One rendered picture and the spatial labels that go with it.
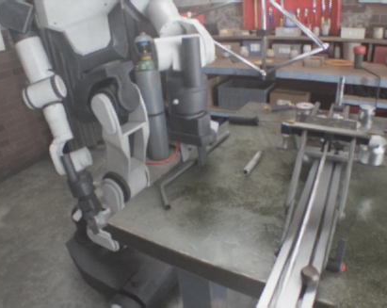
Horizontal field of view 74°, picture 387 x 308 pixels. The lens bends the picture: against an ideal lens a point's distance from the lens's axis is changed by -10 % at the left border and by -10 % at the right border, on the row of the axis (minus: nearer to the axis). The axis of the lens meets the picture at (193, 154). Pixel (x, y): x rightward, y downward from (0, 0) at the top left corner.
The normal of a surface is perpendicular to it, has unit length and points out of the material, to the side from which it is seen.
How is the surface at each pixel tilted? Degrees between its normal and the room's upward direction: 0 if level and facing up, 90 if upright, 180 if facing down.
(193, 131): 90
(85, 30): 80
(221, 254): 0
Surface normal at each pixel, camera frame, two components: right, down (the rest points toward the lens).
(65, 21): 0.17, 0.28
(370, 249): -0.07, -0.89
